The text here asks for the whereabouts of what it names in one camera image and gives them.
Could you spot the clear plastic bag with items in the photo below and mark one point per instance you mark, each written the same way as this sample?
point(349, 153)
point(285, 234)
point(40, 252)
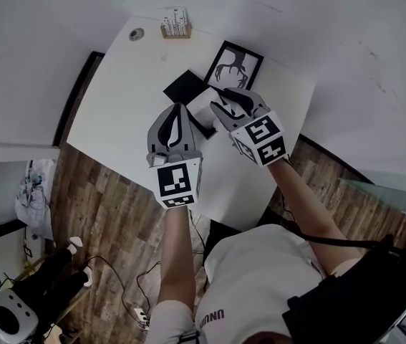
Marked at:
point(34, 203)

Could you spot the round metal table grommet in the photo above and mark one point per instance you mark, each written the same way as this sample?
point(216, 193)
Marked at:
point(136, 34)

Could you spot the black waist bag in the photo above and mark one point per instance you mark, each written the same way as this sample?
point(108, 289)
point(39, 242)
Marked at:
point(356, 299)

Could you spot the black box tray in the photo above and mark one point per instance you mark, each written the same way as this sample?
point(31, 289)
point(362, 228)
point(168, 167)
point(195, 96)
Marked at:
point(206, 132)

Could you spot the black square box lid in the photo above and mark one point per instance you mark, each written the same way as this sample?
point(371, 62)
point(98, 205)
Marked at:
point(183, 86)

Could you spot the wooden holder with white cards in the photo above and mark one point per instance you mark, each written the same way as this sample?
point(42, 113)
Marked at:
point(174, 25)

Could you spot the person's white shirt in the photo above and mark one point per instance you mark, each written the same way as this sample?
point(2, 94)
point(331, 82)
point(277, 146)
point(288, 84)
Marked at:
point(260, 281)

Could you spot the white cloth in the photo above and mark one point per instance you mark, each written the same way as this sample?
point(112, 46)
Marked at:
point(202, 108)

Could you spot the person's right forearm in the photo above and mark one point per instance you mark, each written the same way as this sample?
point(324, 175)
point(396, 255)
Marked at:
point(306, 213)

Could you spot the glass panel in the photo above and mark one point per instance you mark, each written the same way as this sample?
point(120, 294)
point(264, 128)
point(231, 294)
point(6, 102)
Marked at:
point(385, 197)

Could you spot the black framed antler picture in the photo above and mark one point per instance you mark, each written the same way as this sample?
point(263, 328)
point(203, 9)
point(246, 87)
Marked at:
point(233, 65)

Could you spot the white round device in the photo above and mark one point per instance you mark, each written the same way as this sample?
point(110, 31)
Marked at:
point(7, 315)

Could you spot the person's black trousers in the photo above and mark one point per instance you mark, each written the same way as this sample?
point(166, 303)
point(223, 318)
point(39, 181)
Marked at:
point(224, 233)

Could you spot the person's left forearm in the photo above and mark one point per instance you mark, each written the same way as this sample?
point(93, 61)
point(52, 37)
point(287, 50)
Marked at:
point(177, 256)

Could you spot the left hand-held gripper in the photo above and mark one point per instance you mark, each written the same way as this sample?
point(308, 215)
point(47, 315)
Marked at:
point(175, 183)

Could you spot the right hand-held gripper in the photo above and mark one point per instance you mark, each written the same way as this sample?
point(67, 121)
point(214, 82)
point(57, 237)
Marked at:
point(263, 138)

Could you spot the white power strip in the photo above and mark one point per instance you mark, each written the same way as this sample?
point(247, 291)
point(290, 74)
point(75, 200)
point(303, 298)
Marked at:
point(141, 317)

